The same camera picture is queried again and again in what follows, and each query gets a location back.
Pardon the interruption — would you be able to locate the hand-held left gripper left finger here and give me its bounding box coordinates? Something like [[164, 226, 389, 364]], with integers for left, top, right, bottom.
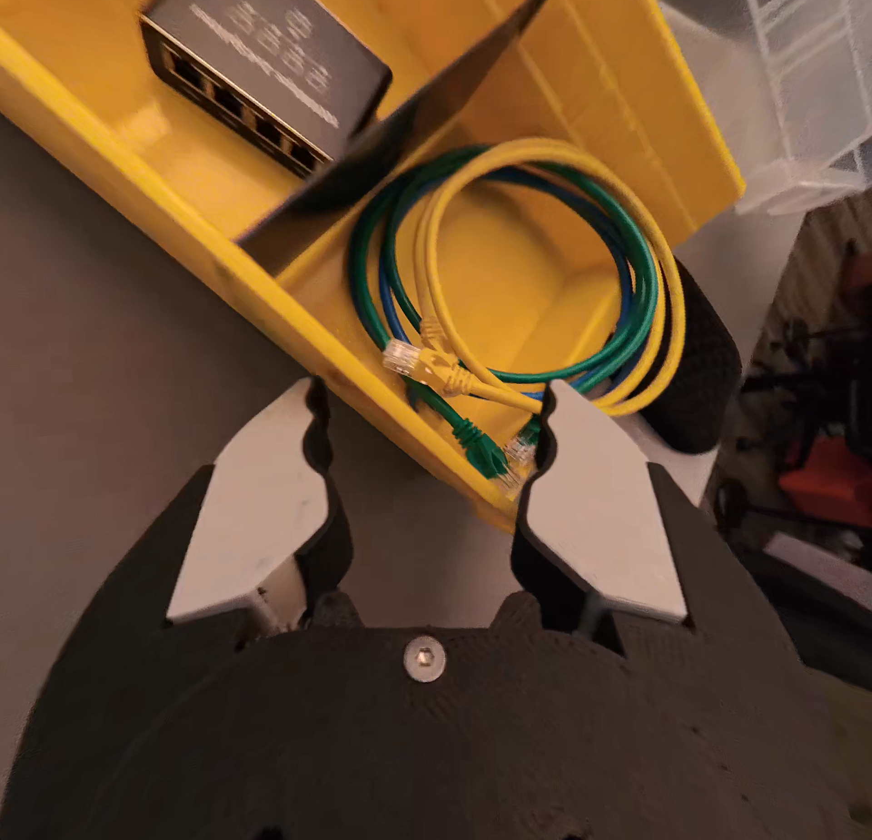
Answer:
[[165, 376, 357, 635]]

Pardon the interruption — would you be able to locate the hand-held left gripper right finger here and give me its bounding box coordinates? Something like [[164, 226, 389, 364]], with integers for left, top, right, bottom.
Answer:
[[511, 378, 689, 640]]

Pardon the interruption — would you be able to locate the yellow plastic bin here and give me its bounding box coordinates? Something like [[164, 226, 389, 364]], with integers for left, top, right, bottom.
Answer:
[[0, 0, 747, 534]]

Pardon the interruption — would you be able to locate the grey network switch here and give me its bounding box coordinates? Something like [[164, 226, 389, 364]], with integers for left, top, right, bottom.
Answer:
[[139, 0, 394, 180]]

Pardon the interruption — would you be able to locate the orange object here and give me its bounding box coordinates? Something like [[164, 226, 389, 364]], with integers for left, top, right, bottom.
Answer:
[[780, 435, 872, 528]]

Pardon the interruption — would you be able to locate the clear plastic container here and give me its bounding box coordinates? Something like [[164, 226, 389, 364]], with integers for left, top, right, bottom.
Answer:
[[644, 0, 872, 216]]

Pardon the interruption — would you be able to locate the black bin divider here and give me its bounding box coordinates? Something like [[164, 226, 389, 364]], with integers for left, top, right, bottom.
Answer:
[[235, 0, 560, 279]]

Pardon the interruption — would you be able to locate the green ethernet cable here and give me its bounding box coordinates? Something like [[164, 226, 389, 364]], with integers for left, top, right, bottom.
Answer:
[[349, 147, 660, 480]]

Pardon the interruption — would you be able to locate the yellow ethernet cable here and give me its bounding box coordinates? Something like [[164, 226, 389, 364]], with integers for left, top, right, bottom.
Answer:
[[409, 138, 685, 419]]

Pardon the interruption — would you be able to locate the blue ethernet cable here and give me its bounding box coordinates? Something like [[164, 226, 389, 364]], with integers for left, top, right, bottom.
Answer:
[[378, 166, 644, 405]]

